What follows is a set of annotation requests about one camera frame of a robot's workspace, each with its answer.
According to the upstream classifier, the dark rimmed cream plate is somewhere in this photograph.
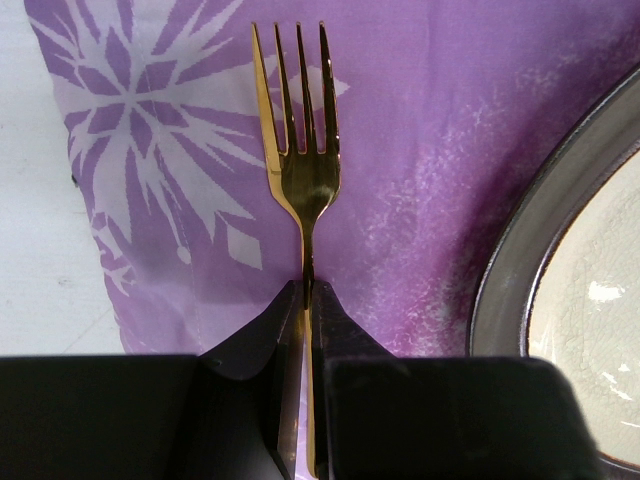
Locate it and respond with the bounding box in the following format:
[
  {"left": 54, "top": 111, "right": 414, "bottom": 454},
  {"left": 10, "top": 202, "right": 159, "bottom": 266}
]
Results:
[{"left": 467, "top": 71, "right": 639, "bottom": 479}]

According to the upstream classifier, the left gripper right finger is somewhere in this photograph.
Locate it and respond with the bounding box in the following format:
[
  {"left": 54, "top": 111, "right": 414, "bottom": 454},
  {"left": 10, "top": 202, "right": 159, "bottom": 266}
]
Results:
[{"left": 312, "top": 282, "right": 603, "bottom": 479}]

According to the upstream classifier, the gold fork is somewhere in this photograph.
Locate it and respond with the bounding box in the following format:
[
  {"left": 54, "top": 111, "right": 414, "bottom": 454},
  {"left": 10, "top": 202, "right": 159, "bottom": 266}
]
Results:
[{"left": 252, "top": 23, "right": 341, "bottom": 479}]

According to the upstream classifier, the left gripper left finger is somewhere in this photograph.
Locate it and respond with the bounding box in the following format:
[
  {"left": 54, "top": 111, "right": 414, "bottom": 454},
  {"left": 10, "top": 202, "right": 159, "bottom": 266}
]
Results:
[{"left": 1, "top": 282, "right": 302, "bottom": 479}]

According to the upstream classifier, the purple Elsa cloth placemat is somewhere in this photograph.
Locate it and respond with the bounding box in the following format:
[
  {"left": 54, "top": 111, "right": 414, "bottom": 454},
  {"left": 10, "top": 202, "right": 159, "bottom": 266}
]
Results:
[{"left": 25, "top": 1, "right": 639, "bottom": 356}]

